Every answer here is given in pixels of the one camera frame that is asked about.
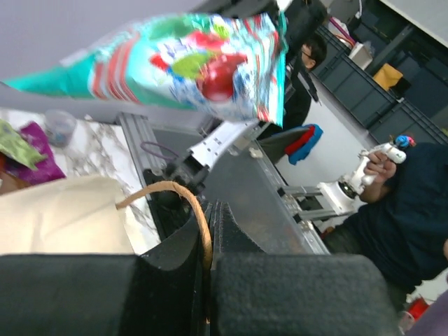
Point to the white teleoperation controller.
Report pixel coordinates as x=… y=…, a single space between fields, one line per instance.
x=341 y=194

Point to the operator in navy shirt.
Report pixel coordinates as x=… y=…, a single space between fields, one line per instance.
x=405 y=233

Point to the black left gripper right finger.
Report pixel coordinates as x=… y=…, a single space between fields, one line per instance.
x=256 y=293

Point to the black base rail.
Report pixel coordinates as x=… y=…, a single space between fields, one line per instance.
x=245 y=198

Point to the brown snack bag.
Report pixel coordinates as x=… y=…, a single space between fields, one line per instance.
x=10 y=183

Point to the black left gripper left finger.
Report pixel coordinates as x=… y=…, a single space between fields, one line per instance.
x=157 y=293

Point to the seated person in black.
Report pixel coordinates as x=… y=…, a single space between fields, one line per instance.
x=297 y=103

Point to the teal cherry candy bag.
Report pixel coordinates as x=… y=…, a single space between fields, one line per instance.
x=232 y=69

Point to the operator hand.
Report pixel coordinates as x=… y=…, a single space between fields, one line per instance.
x=382 y=169

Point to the beige paper bag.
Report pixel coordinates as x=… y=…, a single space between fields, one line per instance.
x=83 y=215

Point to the dark storage crates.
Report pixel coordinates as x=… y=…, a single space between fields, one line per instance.
x=387 y=66

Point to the light green snack packet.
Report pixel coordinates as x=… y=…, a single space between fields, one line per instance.
x=17 y=149

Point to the red and blue cloth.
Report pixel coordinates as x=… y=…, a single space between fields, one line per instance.
x=302 y=147

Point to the purple snack bag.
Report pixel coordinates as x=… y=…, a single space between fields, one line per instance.
x=47 y=170

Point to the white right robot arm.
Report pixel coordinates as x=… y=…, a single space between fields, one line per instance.
x=191 y=169

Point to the clear plastic cup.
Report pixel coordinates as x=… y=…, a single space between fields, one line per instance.
x=59 y=127

